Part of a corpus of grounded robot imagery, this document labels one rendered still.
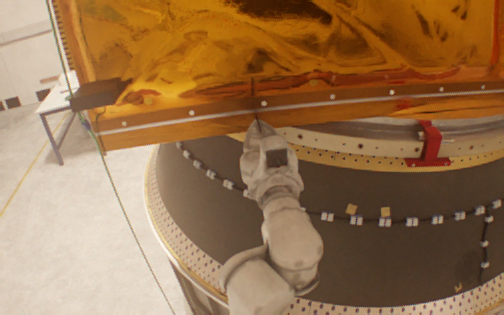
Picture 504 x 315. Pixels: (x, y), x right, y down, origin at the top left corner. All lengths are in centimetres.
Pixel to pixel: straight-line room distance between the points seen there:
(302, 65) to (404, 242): 57
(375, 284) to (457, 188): 37
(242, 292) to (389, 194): 60
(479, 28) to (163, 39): 70
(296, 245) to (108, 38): 49
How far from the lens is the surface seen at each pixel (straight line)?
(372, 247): 95
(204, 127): 73
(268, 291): 38
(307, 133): 82
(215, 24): 60
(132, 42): 63
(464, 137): 92
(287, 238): 41
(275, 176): 51
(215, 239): 111
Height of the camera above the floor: 213
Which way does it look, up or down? 35 degrees down
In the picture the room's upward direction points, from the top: 5 degrees counter-clockwise
